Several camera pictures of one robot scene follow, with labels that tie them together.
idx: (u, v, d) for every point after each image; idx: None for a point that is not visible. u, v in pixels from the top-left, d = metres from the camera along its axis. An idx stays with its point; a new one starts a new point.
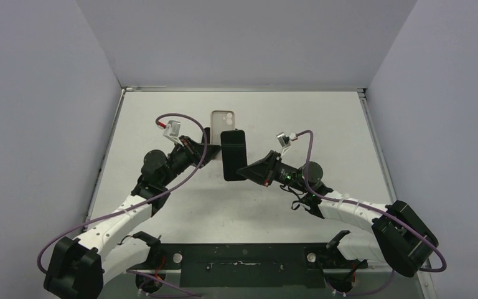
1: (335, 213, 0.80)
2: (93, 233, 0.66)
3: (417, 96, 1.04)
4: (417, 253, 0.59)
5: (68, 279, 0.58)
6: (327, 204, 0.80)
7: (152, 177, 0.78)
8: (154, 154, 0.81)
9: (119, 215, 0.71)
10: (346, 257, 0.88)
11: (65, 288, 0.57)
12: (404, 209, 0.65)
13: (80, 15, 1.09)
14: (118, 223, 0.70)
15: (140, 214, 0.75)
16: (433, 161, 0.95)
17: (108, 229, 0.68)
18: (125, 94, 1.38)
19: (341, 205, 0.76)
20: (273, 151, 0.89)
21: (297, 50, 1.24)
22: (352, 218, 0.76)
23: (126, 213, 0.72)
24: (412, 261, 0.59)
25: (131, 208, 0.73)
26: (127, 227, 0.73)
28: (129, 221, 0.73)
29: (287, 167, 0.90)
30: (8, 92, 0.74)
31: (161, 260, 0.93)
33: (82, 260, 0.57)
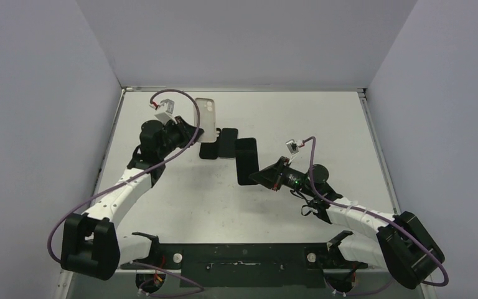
1: (343, 219, 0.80)
2: (101, 206, 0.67)
3: (417, 96, 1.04)
4: (421, 266, 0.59)
5: (86, 253, 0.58)
6: (335, 210, 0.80)
7: (152, 142, 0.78)
8: (152, 124, 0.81)
9: (122, 187, 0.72)
10: (346, 257, 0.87)
11: (85, 264, 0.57)
12: (411, 221, 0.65)
13: (80, 15, 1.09)
14: (122, 194, 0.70)
15: (142, 184, 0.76)
16: (433, 160, 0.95)
17: (114, 200, 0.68)
18: (126, 94, 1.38)
19: (347, 212, 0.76)
20: (282, 157, 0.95)
21: (297, 50, 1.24)
22: (359, 226, 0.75)
23: (127, 184, 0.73)
24: (415, 274, 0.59)
25: (131, 179, 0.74)
26: (131, 198, 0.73)
28: (132, 192, 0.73)
29: (296, 173, 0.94)
30: (7, 91, 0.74)
31: (161, 260, 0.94)
33: (96, 230, 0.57)
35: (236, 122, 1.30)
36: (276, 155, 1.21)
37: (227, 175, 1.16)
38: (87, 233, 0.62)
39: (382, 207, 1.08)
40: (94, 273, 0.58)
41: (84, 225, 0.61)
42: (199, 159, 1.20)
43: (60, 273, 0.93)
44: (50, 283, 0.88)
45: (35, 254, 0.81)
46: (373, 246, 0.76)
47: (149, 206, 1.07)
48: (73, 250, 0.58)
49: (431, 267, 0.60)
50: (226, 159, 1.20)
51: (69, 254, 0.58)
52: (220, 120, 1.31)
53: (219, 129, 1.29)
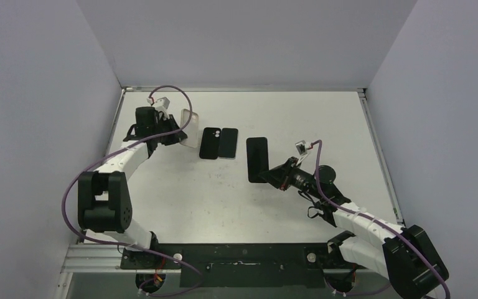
1: (349, 225, 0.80)
2: (108, 164, 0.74)
3: (417, 96, 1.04)
4: (424, 280, 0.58)
5: (102, 207, 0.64)
6: (342, 215, 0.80)
7: (146, 116, 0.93)
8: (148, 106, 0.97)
9: (124, 152, 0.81)
10: (346, 259, 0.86)
11: (103, 216, 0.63)
12: (420, 235, 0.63)
13: (80, 14, 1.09)
14: (126, 155, 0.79)
15: (140, 151, 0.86)
16: (433, 160, 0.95)
17: (120, 160, 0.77)
18: (126, 94, 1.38)
19: (355, 218, 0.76)
20: (290, 157, 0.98)
21: (297, 50, 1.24)
22: (365, 233, 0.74)
23: (129, 149, 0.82)
24: (416, 287, 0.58)
25: (131, 146, 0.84)
26: (132, 161, 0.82)
28: (134, 156, 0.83)
29: (304, 174, 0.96)
30: (8, 92, 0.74)
31: (161, 260, 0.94)
33: (110, 181, 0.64)
35: (236, 122, 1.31)
36: (276, 154, 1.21)
37: (227, 175, 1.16)
38: (99, 192, 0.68)
39: (381, 207, 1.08)
40: (112, 223, 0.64)
41: (96, 182, 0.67)
42: (199, 159, 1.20)
43: (61, 273, 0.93)
44: (50, 283, 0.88)
45: (35, 254, 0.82)
46: (375, 253, 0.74)
47: (149, 206, 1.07)
48: (89, 205, 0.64)
49: (435, 282, 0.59)
50: (226, 159, 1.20)
51: (86, 210, 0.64)
52: (220, 120, 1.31)
53: (219, 129, 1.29)
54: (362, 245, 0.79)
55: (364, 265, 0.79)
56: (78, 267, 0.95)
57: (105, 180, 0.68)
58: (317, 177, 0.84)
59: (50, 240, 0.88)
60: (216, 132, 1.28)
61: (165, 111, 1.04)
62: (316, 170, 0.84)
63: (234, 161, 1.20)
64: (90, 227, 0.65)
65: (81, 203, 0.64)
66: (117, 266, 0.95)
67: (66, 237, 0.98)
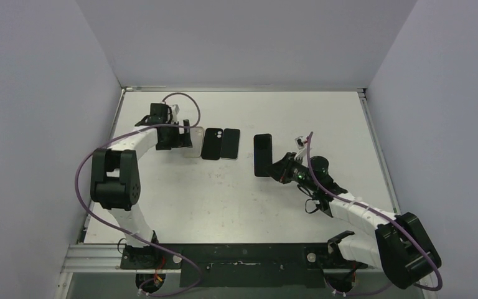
1: (343, 213, 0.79)
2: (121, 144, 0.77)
3: (417, 95, 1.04)
4: (416, 266, 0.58)
5: (113, 182, 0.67)
6: (337, 203, 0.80)
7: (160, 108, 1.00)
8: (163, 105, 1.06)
9: (137, 134, 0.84)
10: (345, 257, 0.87)
11: (113, 190, 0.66)
12: (414, 222, 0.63)
13: (79, 14, 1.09)
14: (137, 138, 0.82)
15: (150, 135, 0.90)
16: (432, 160, 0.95)
17: (132, 141, 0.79)
18: (125, 94, 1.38)
19: (351, 206, 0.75)
20: (288, 152, 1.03)
21: (296, 50, 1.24)
22: (359, 222, 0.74)
23: (140, 132, 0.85)
24: (407, 273, 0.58)
25: (144, 129, 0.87)
26: (143, 144, 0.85)
28: (145, 139, 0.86)
29: (301, 167, 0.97)
30: (7, 93, 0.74)
31: (161, 260, 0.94)
33: (124, 156, 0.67)
35: (236, 122, 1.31)
36: (276, 154, 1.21)
37: (227, 175, 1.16)
38: (111, 169, 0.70)
39: (381, 207, 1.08)
40: (123, 198, 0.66)
41: (109, 157, 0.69)
42: (200, 159, 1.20)
43: (60, 273, 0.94)
44: (50, 283, 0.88)
45: (35, 253, 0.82)
46: (371, 245, 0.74)
47: (149, 206, 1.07)
48: (101, 179, 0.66)
49: (428, 269, 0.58)
50: (226, 159, 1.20)
51: (98, 183, 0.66)
52: (221, 120, 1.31)
53: (221, 129, 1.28)
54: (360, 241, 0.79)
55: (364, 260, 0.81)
56: (78, 267, 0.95)
57: (117, 158, 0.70)
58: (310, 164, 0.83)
59: (49, 241, 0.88)
60: (217, 132, 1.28)
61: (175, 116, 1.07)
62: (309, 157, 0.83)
63: (234, 161, 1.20)
64: (101, 200, 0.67)
65: (93, 177, 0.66)
66: (117, 266, 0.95)
67: (67, 237, 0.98)
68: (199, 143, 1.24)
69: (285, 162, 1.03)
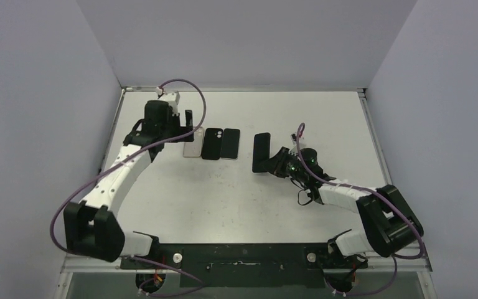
1: (332, 197, 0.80)
2: (98, 191, 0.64)
3: (417, 95, 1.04)
4: (399, 236, 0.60)
5: (89, 240, 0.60)
6: (326, 187, 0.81)
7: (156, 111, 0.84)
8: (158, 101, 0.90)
9: (120, 169, 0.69)
10: (343, 253, 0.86)
11: (91, 250, 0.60)
12: (394, 194, 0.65)
13: (79, 14, 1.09)
14: (120, 175, 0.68)
15: (139, 162, 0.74)
16: (432, 160, 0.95)
17: (112, 184, 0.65)
18: (125, 94, 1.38)
19: (337, 187, 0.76)
20: (283, 147, 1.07)
21: (296, 50, 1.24)
22: (345, 202, 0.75)
23: (124, 166, 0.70)
24: (391, 243, 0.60)
25: (129, 159, 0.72)
26: (129, 178, 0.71)
28: (130, 172, 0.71)
29: (294, 161, 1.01)
30: (7, 93, 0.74)
31: (162, 260, 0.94)
33: (96, 220, 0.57)
35: (236, 122, 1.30)
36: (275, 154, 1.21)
37: (227, 175, 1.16)
38: (89, 220, 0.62)
39: None
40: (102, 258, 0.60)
41: (83, 214, 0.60)
42: (200, 159, 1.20)
43: (60, 273, 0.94)
44: (50, 283, 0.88)
45: (35, 253, 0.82)
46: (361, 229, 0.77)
47: (149, 206, 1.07)
48: (77, 238, 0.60)
49: (409, 238, 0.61)
50: (226, 159, 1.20)
51: (74, 242, 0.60)
52: (220, 120, 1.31)
53: (221, 129, 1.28)
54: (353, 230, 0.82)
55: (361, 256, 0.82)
56: (78, 267, 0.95)
57: (93, 212, 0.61)
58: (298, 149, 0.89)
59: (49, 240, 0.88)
60: (218, 132, 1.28)
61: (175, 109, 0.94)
62: (297, 144, 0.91)
63: (234, 161, 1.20)
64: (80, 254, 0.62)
65: (68, 235, 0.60)
66: (117, 266, 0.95)
67: None
68: (200, 144, 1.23)
69: (279, 156, 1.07)
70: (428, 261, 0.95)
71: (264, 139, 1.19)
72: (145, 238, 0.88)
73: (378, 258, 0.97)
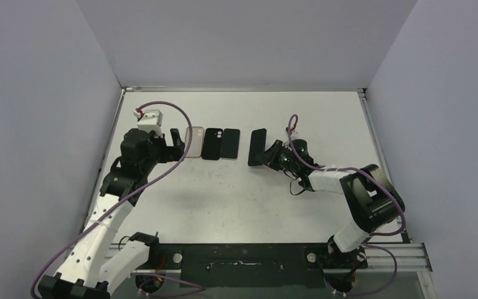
1: (322, 182, 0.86)
2: (74, 260, 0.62)
3: (416, 95, 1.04)
4: (382, 211, 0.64)
5: None
6: (316, 173, 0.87)
7: (132, 151, 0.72)
8: (135, 132, 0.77)
9: (96, 230, 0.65)
10: (342, 250, 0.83)
11: None
12: (377, 171, 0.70)
13: (79, 14, 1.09)
14: (96, 240, 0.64)
15: (117, 217, 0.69)
16: (431, 160, 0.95)
17: (88, 252, 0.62)
18: (125, 94, 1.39)
19: (325, 171, 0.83)
20: (277, 141, 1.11)
21: (296, 50, 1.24)
22: (332, 184, 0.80)
23: (100, 226, 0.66)
24: (374, 217, 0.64)
25: (104, 216, 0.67)
26: (108, 237, 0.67)
28: (108, 231, 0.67)
29: (286, 152, 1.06)
30: (7, 94, 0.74)
31: (161, 260, 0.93)
33: (73, 294, 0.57)
35: (236, 123, 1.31)
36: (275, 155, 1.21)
37: (227, 175, 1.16)
38: None
39: None
40: None
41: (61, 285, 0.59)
42: (200, 160, 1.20)
43: None
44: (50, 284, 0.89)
45: (36, 253, 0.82)
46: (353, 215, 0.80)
47: (149, 206, 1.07)
48: None
49: (391, 214, 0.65)
50: (226, 159, 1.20)
51: None
52: (220, 120, 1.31)
53: (221, 129, 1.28)
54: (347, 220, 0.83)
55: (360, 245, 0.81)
56: None
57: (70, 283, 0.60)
58: (290, 139, 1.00)
59: (50, 241, 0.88)
60: (217, 132, 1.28)
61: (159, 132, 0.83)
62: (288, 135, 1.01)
63: (234, 161, 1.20)
64: None
65: None
66: None
67: (67, 237, 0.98)
68: (199, 143, 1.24)
69: (274, 149, 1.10)
70: (428, 261, 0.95)
71: (262, 135, 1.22)
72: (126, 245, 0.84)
73: (378, 258, 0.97)
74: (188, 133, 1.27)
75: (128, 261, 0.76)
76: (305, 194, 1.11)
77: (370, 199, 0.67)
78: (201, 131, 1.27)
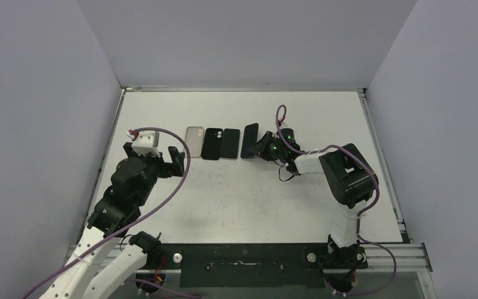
1: (307, 166, 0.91)
2: (53, 294, 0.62)
3: (417, 96, 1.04)
4: (357, 185, 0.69)
5: None
6: (301, 157, 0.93)
7: (122, 187, 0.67)
8: (129, 162, 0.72)
9: (76, 266, 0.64)
10: (338, 243, 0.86)
11: None
12: (356, 149, 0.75)
13: (79, 14, 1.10)
14: (76, 277, 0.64)
15: (101, 253, 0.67)
16: (431, 160, 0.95)
17: (66, 288, 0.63)
18: (125, 94, 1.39)
19: (309, 154, 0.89)
20: (268, 131, 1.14)
21: (296, 51, 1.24)
22: (315, 166, 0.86)
23: (81, 262, 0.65)
24: (350, 190, 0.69)
25: (86, 253, 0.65)
26: (90, 273, 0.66)
28: (89, 268, 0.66)
29: (274, 141, 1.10)
30: (7, 94, 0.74)
31: (161, 260, 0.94)
33: None
35: (236, 123, 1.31)
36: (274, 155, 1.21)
37: (226, 175, 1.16)
38: None
39: (382, 207, 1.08)
40: None
41: None
42: (200, 159, 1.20)
43: None
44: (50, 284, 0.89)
45: (36, 253, 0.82)
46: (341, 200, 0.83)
47: (149, 206, 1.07)
48: None
49: (367, 188, 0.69)
50: (226, 159, 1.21)
51: None
52: (220, 120, 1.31)
53: (221, 129, 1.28)
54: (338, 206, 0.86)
55: (357, 237, 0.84)
56: None
57: None
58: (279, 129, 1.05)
59: (50, 242, 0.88)
60: (218, 132, 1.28)
61: (154, 151, 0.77)
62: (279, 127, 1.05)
63: (234, 161, 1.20)
64: None
65: None
66: None
67: (67, 237, 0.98)
68: (199, 143, 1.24)
69: (264, 139, 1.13)
70: (428, 261, 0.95)
71: (254, 130, 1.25)
72: (122, 251, 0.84)
73: (378, 259, 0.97)
74: (187, 133, 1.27)
75: (118, 274, 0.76)
76: (305, 194, 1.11)
77: (348, 174, 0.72)
78: (201, 131, 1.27)
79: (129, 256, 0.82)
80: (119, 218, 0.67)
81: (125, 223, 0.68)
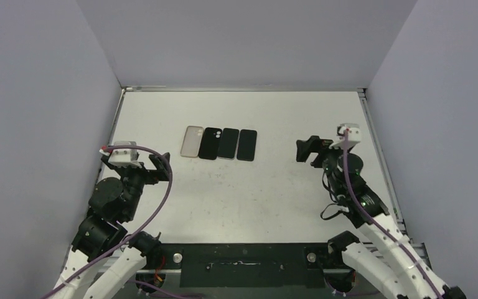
1: (374, 239, 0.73)
2: None
3: (417, 95, 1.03)
4: None
5: None
6: (377, 233, 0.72)
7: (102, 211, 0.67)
8: (108, 183, 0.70)
9: (63, 291, 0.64)
10: (346, 261, 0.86)
11: None
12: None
13: (79, 14, 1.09)
14: None
15: (88, 275, 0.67)
16: (431, 159, 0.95)
17: None
18: (125, 94, 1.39)
19: (394, 248, 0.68)
20: (315, 137, 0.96)
21: (296, 51, 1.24)
22: (391, 261, 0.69)
23: (68, 286, 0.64)
24: None
25: (71, 278, 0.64)
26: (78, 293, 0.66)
28: (77, 290, 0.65)
29: (332, 162, 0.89)
30: (8, 95, 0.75)
31: (161, 260, 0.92)
33: None
35: (236, 123, 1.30)
36: (277, 154, 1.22)
37: (227, 175, 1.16)
38: None
39: None
40: None
41: None
42: (199, 159, 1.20)
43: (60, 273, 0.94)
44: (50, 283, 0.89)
45: (35, 253, 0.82)
46: (384, 275, 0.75)
47: (149, 206, 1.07)
48: None
49: None
50: (226, 159, 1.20)
51: None
52: (220, 121, 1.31)
53: (220, 129, 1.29)
54: (370, 260, 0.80)
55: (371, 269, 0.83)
56: None
57: None
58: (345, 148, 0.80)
59: (49, 242, 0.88)
60: (217, 132, 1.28)
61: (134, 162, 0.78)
62: (345, 139, 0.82)
63: (234, 161, 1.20)
64: None
65: None
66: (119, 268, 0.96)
67: (68, 237, 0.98)
68: (198, 143, 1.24)
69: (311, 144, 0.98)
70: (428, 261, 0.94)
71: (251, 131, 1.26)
72: (122, 253, 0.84)
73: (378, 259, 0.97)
74: (187, 132, 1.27)
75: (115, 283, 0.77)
76: (304, 194, 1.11)
77: None
78: (201, 131, 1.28)
79: (128, 260, 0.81)
80: (103, 240, 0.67)
81: (109, 245, 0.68)
